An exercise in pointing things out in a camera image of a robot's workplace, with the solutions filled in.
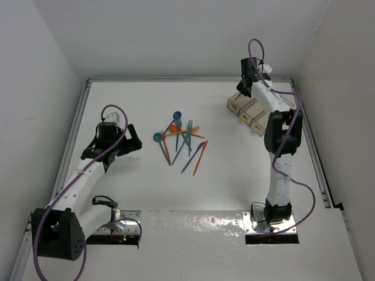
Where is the teal spoon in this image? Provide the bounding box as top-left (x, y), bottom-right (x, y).
top-left (153, 132), bottom-right (171, 166)

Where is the orange-red spoon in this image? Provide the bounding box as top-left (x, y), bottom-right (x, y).
top-left (169, 124), bottom-right (179, 133)

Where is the dark blue fork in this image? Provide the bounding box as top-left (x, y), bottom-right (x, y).
top-left (174, 119), bottom-right (184, 153)

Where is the dark blue spoon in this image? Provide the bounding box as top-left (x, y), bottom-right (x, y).
top-left (164, 111), bottom-right (182, 134)

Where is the teal fork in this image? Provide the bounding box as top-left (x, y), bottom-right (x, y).
top-left (187, 119), bottom-right (193, 156)

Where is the yellow fork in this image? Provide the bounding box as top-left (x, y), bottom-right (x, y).
top-left (165, 126), bottom-right (200, 136)

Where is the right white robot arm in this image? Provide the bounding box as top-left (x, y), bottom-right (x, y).
top-left (237, 57), bottom-right (303, 225)

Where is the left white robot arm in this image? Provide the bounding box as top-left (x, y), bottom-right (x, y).
top-left (31, 112), bottom-right (142, 261)

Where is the clear container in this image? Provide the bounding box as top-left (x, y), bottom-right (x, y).
top-left (239, 99), bottom-right (265, 125)
top-left (227, 92), bottom-right (254, 116)
top-left (249, 96), bottom-right (295, 137)

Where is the dark blue knife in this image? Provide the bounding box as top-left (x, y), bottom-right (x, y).
top-left (181, 142), bottom-right (206, 173)

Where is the orange-red knife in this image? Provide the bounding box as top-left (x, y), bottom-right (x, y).
top-left (193, 140), bottom-right (209, 176)

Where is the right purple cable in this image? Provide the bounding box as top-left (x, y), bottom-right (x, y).
top-left (248, 39), bottom-right (316, 235)

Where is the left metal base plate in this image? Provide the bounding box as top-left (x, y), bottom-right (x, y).
top-left (94, 211), bottom-right (142, 246)

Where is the metal base plate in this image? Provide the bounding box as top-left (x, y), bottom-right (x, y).
top-left (243, 210), bottom-right (298, 238)
top-left (94, 211), bottom-right (142, 246)

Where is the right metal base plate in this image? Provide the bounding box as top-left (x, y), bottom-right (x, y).
top-left (243, 210), bottom-right (298, 238)

